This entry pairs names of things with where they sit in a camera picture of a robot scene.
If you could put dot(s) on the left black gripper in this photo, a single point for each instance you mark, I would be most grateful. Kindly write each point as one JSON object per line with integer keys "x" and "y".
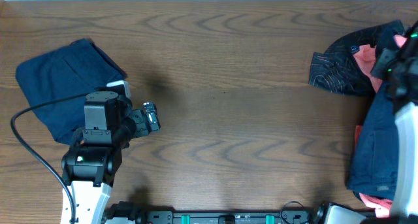
{"x": 140, "y": 127}

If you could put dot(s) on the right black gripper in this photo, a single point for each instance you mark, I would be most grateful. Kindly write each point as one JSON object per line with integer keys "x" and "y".
{"x": 379, "y": 70}

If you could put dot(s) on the navy shorts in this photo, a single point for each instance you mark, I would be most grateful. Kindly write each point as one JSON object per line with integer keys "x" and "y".
{"x": 380, "y": 112}
{"x": 80, "y": 67}

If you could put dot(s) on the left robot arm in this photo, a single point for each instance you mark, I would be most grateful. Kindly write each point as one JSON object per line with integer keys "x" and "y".
{"x": 89, "y": 167}

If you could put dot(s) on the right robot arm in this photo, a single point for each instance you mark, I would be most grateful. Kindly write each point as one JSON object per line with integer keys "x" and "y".
{"x": 404, "y": 208}

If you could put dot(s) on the light pink garment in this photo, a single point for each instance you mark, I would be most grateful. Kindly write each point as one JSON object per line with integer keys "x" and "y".
{"x": 367, "y": 56}

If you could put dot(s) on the black patterned garment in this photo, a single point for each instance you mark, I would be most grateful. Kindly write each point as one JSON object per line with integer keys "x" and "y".
{"x": 335, "y": 70}

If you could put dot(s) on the folded navy shorts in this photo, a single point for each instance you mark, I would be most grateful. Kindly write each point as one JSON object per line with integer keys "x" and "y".
{"x": 80, "y": 67}

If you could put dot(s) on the red coral garment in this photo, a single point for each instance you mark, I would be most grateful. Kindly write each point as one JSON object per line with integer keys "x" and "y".
{"x": 379, "y": 204}

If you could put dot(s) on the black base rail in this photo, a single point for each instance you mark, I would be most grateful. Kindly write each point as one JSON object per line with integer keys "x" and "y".
{"x": 291, "y": 213}

